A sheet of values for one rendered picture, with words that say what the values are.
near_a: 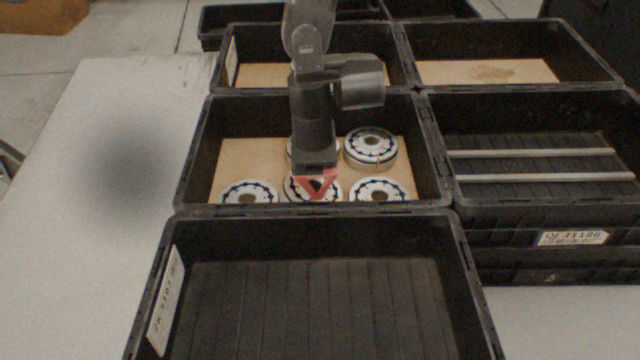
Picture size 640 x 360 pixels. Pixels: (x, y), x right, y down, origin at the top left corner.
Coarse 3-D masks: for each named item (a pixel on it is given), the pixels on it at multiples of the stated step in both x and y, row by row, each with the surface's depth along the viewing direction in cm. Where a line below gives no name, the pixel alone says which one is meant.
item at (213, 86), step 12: (228, 24) 100; (240, 24) 100; (252, 24) 100; (264, 24) 100; (276, 24) 100; (336, 24) 101; (348, 24) 101; (360, 24) 101; (372, 24) 101; (384, 24) 101; (228, 36) 99; (396, 36) 96; (228, 48) 93; (396, 48) 92; (216, 72) 85; (408, 72) 85; (216, 84) 82; (408, 84) 82
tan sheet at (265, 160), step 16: (224, 144) 84; (240, 144) 84; (256, 144) 84; (272, 144) 84; (400, 144) 84; (224, 160) 81; (240, 160) 81; (256, 160) 81; (272, 160) 81; (400, 160) 81; (224, 176) 78; (240, 176) 78; (256, 176) 78; (272, 176) 78; (352, 176) 78; (368, 176) 78; (384, 176) 78; (400, 176) 78; (416, 192) 75
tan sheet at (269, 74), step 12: (240, 72) 104; (252, 72) 104; (264, 72) 104; (276, 72) 104; (288, 72) 104; (384, 72) 104; (240, 84) 100; (252, 84) 100; (264, 84) 100; (276, 84) 100
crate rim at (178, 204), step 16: (208, 96) 79; (224, 96) 79; (240, 96) 79; (256, 96) 79; (272, 96) 79; (288, 96) 79; (416, 96) 79; (208, 112) 75; (416, 112) 75; (192, 144) 69; (432, 144) 69; (192, 160) 66; (432, 160) 66; (176, 192) 61; (448, 192) 61; (176, 208) 59; (192, 208) 59; (208, 208) 59; (224, 208) 59; (240, 208) 59; (256, 208) 59; (272, 208) 59; (288, 208) 59; (304, 208) 59; (320, 208) 59; (336, 208) 59; (352, 208) 59; (368, 208) 59
